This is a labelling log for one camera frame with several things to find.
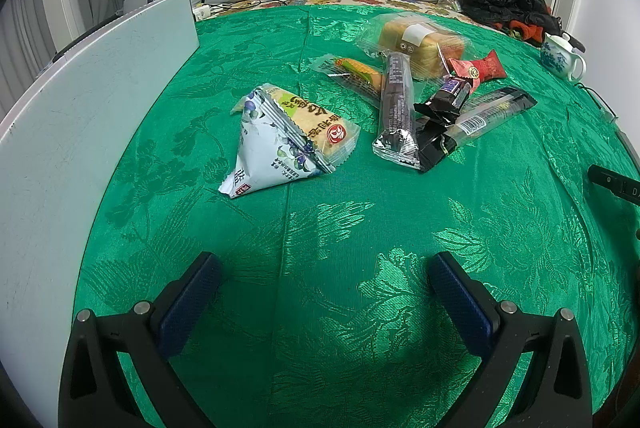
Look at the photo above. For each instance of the dark long biscuit packet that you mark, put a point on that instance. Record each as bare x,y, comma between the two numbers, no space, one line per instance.
395,108

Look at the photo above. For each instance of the clear black long snack packet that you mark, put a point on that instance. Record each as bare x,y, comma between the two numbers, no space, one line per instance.
495,108

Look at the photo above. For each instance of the bread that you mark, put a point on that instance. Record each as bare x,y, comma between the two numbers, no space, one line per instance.
415,40

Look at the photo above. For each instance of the red snack packet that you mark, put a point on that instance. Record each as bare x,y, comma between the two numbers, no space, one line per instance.
480,68

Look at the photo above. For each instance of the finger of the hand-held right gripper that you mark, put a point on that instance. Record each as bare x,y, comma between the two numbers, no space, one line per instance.
617,185

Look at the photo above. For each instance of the green patterned tablecloth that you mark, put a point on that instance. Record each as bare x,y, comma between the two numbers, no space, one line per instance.
350,208

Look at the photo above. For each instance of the brown chocolate bar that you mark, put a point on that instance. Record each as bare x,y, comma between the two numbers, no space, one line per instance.
452,90

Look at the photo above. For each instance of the orange green snack packet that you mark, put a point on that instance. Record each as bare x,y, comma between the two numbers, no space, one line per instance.
355,70

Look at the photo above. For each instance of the white board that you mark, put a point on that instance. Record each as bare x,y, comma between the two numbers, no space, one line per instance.
75,133

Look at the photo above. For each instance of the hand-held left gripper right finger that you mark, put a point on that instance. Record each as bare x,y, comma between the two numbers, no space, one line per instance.
460,303

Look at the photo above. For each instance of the floral bedsheet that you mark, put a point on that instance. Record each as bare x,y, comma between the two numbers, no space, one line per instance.
415,5

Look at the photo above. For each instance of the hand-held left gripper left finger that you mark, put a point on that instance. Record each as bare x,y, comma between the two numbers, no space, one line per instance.
187,308

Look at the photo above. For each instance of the white blue triangular snack packet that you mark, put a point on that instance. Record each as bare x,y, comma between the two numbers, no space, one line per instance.
270,153

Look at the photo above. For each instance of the yellow rice cracker packet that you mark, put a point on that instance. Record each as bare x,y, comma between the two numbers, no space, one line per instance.
325,128

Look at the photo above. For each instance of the white blue painted teapot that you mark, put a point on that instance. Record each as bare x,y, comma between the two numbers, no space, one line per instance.
560,58

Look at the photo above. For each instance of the clear frame glasses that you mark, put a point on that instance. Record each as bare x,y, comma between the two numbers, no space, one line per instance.
607,112

